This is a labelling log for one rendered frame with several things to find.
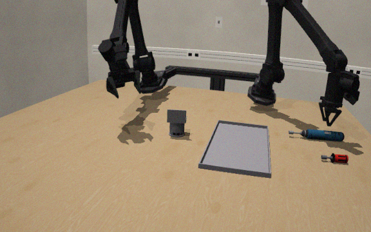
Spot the grey metal bracket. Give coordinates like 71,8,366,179
167,109,187,124

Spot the grey cylinder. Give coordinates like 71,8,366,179
169,122,185,137

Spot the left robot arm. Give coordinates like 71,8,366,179
251,0,359,105

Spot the red-handled nut driver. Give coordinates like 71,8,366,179
321,153,348,163

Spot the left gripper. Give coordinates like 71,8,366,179
319,86,343,126

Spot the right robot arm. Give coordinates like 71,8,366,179
98,0,162,88

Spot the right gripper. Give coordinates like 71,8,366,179
106,68,141,98

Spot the blue electric nut driver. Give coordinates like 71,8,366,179
289,129,345,142

